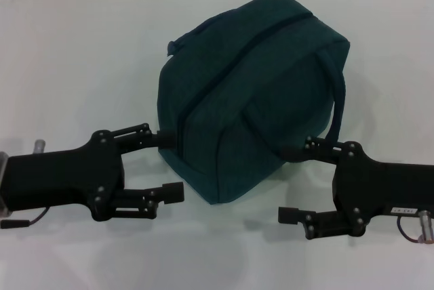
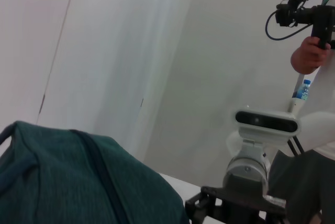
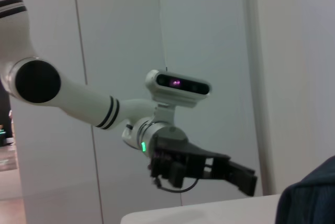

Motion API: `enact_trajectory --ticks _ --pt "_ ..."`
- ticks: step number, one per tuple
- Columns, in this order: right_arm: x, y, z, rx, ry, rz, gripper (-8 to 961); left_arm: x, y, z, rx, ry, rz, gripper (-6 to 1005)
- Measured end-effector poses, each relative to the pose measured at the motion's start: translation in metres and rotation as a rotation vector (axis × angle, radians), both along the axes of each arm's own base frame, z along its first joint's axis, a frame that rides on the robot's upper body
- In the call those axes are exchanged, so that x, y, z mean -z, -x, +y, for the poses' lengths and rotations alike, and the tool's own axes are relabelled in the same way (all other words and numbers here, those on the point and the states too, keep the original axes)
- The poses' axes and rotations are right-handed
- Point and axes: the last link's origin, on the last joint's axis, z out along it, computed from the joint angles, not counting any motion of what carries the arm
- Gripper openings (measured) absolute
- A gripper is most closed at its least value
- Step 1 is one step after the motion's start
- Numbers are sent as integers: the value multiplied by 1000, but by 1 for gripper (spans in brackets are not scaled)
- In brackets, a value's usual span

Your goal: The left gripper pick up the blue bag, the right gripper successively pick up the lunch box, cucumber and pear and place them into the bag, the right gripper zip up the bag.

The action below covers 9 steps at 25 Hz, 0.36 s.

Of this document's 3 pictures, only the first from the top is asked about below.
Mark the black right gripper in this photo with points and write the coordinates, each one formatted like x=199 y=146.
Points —
x=383 y=188

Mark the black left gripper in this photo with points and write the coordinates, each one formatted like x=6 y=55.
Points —
x=61 y=178

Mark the teal insulated lunch bag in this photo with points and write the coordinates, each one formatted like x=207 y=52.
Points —
x=254 y=100

